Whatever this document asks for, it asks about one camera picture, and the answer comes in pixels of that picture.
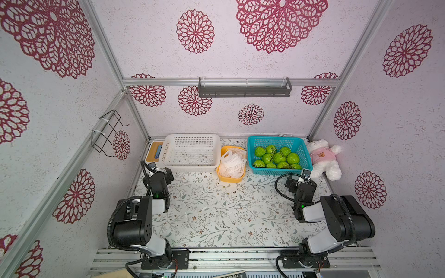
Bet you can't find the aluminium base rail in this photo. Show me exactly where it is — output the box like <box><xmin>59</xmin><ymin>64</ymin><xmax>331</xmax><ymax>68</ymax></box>
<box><xmin>88</xmin><ymin>246</ymin><xmax>383</xmax><ymax>278</ymax></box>

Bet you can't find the pile of white foam nets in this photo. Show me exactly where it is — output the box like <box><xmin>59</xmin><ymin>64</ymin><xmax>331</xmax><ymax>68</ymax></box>
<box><xmin>218</xmin><ymin>147</ymin><xmax>248</xmax><ymax>180</ymax></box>

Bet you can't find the floral table mat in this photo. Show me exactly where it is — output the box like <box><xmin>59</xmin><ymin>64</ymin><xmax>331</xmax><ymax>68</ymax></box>
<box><xmin>153</xmin><ymin>167</ymin><xmax>327</xmax><ymax>249</ymax></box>

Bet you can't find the white box wooden lid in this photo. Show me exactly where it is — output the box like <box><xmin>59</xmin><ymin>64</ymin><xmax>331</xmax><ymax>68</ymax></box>
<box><xmin>144</xmin><ymin>140</ymin><xmax>165</xmax><ymax>168</ymax></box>

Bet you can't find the white plastic basket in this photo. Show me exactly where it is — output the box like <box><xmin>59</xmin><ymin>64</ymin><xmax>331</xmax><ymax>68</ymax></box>
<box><xmin>159</xmin><ymin>134</ymin><xmax>221</xmax><ymax>172</ymax></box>

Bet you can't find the black wire wall rack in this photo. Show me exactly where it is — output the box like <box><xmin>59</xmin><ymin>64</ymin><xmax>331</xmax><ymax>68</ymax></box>
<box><xmin>90</xmin><ymin>110</ymin><xmax>130</xmax><ymax>161</ymax></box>

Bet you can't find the green custard apple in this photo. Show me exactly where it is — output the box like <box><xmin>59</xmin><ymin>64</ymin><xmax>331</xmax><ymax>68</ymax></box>
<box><xmin>253</xmin><ymin>159</ymin><xmax>265</xmax><ymax>168</ymax></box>
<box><xmin>279</xmin><ymin>147</ymin><xmax>292</xmax><ymax>157</ymax></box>
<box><xmin>273</xmin><ymin>152</ymin><xmax>286</xmax><ymax>164</ymax></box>
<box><xmin>290</xmin><ymin>163</ymin><xmax>302</xmax><ymax>170</ymax></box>
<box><xmin>261</xmin><ymin>154</ymin><xmax>273</xmax><ymax>164</ymax></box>
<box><xmin>266</xmin><ymin>145</ymin><xmax>277</xmax><ymax>156</ymax></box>
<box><xmin>277</xmin><ymin>162</ymin><xmax>290</xmax><ymax>169</ymax></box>
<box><xmin>254</xmin><ymin>147</ymin><xmax>267</xmax><ymax>158</ymax></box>
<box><xmin>286</xmin><ymin>152</ymin><xmax>300</xmax><ymax>164</ymax></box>

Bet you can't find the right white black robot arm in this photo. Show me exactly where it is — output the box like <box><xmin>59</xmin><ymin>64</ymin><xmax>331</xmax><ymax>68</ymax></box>
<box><xmin>273</xmin><ymin>169</ymin><xmax>376</xmax><ymax>274</ymax></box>

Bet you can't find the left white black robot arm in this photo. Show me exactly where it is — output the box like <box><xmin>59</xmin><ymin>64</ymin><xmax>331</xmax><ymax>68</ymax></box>
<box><xmin>107</xmin><ymin>161</ymin><xmax>190</xmax><ymax>277</ymax></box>

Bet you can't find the teal plastic basket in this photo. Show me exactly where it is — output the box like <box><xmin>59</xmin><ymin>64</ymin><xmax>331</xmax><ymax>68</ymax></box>
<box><xmin>247</xmin><ymin>136</ymin><xmax>313</xmax><ymax>176</ymax></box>

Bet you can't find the white teddy bear pink shirt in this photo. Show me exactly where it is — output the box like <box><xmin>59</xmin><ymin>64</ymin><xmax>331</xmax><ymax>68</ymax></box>
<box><xmin>307</xmin><ymin>140</ymin><xmax>342</xmax><ymax>181</ymax></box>

